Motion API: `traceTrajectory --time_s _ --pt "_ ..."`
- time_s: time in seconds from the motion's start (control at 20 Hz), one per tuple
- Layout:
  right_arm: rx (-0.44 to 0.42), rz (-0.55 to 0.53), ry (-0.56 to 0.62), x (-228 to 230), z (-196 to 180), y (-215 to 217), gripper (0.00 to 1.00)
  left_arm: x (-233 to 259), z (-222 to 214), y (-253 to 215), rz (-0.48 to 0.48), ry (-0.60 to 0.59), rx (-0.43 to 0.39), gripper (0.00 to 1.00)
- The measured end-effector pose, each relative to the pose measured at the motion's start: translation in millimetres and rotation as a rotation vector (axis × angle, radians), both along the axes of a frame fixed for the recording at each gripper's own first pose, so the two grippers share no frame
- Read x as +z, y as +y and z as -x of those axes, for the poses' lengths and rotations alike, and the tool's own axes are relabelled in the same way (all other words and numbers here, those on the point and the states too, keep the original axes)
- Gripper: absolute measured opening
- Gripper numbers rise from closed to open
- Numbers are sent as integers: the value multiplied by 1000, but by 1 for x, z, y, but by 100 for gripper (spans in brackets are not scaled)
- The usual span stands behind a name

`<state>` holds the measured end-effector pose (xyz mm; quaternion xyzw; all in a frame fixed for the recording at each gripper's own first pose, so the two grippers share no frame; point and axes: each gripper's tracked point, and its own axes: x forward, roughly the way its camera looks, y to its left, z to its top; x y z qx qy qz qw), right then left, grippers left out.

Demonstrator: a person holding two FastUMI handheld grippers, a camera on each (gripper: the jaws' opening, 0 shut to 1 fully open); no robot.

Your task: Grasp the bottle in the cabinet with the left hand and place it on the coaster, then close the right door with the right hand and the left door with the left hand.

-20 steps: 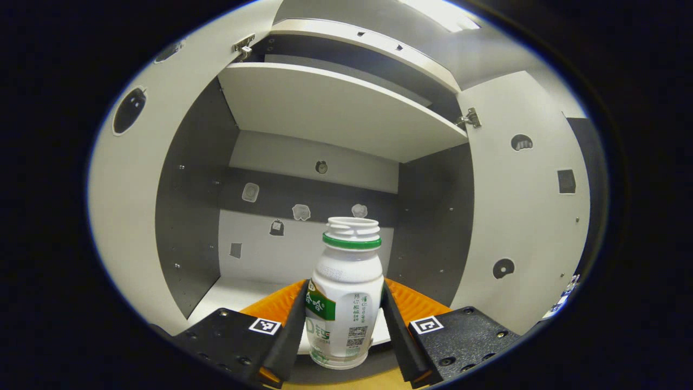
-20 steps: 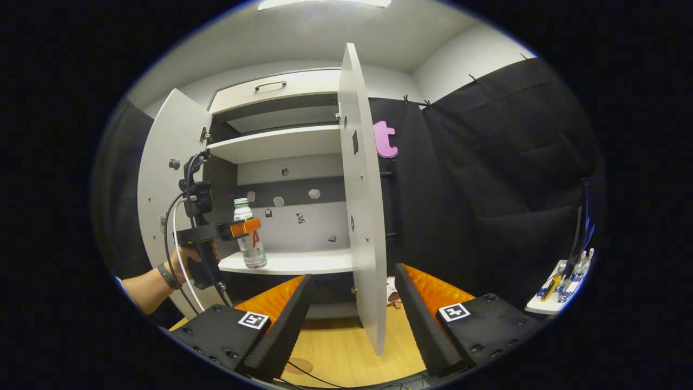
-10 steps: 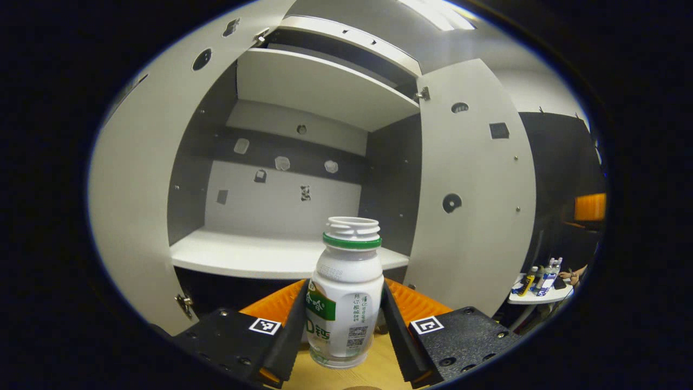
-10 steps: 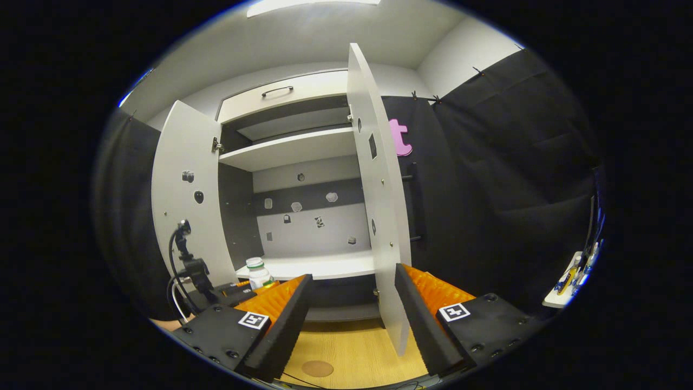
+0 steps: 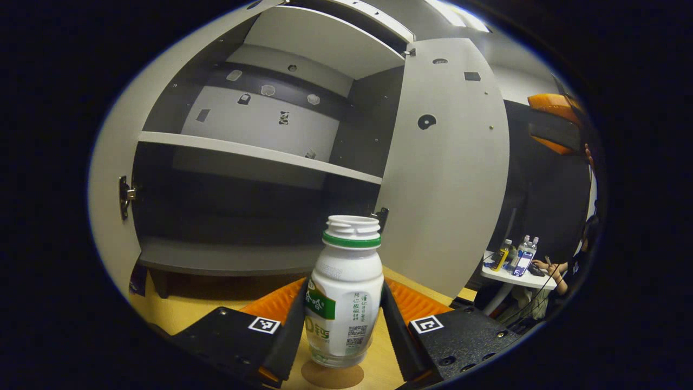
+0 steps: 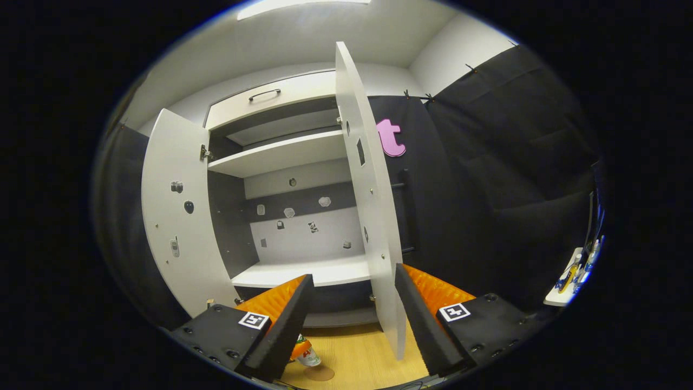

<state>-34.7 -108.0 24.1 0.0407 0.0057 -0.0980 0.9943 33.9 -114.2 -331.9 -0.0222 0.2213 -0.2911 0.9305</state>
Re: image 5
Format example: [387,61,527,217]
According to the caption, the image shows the white bottle green label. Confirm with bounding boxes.
[304,215,385,369]

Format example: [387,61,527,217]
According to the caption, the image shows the white cabinet shelf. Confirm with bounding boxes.
[138,132,383,185]
[244,5,407,81]

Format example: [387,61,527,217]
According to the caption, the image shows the white cabinet door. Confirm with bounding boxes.
[88,0,287,296]
[374,38,511,298]

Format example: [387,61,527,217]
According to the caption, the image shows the white and grey cabinet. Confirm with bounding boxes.
[130,0,417,298]

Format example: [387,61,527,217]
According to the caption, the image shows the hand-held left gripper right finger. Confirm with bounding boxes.
[381,277,523,385]

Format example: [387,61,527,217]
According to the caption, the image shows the round brown coaster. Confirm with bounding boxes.
[301,360,364,389]

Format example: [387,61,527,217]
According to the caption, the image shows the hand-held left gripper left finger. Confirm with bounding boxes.
[171,277,309,388]

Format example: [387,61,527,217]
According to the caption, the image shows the white round table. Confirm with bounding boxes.
[481,252,558,316]

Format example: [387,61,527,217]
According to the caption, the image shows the long ceiling light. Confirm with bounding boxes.
[425,0,491,33]

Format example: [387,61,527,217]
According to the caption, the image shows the black backdrop cloth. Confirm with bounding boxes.
[487,99,592,263]

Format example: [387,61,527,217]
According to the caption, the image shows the yellow label bottle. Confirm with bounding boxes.
[490,239,513,271]

